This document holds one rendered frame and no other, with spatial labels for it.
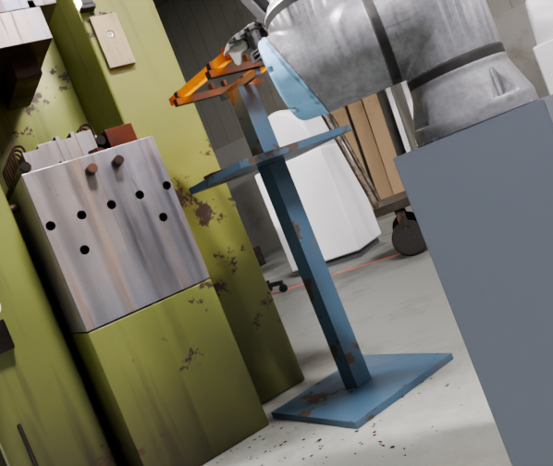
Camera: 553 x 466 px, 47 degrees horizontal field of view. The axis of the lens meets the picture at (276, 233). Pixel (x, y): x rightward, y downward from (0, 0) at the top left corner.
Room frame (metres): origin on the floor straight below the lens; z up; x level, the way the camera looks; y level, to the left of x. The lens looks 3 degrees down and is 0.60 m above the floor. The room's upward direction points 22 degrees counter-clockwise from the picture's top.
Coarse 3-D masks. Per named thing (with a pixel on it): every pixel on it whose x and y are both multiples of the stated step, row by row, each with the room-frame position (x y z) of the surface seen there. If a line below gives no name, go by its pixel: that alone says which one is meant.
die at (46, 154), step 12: (72, 132) 1.81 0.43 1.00; (84, 132) 1.82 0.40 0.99; (48, 144) 1.77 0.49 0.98; (60, 144) 1.78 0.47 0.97; (72, 144) 1.80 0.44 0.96; (84, 144) 1.81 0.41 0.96; (96, 144) 1.83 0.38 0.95; (24, 156) 1.74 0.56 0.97; (36, 156) 1.75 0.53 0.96; (48, 156) 1.76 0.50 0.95; (60, 156) 1.78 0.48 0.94; (72, 156) 1.79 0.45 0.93; (36, 168) 1.74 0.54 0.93
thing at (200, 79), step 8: (224, 48) 1.60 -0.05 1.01; (248, 48) 1.58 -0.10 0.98; (224, 56) 1.63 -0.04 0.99; (216, 64) 1.66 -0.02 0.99; (224, 64) 1.66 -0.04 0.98; (200, 72) 1.73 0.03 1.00; (192, 80) 1.77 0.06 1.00; (200, 80) 1.75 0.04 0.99; (184, 88) 1.82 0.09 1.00; (192, 88) 1.79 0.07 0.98
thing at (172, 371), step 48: (192, 288) 1.82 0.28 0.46; (96, 336) 1.67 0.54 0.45; (144, 336) 1.73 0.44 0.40; (192, 336) 1.79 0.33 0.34; (96, 384) 1.81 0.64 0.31; (144, 384) 1.71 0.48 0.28; (192, 384) 1.77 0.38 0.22; (240, 384) 1.83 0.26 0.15; (144, 432) 1.68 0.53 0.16; (192, 432) 1.74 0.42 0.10; (240, 432) 1.80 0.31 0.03
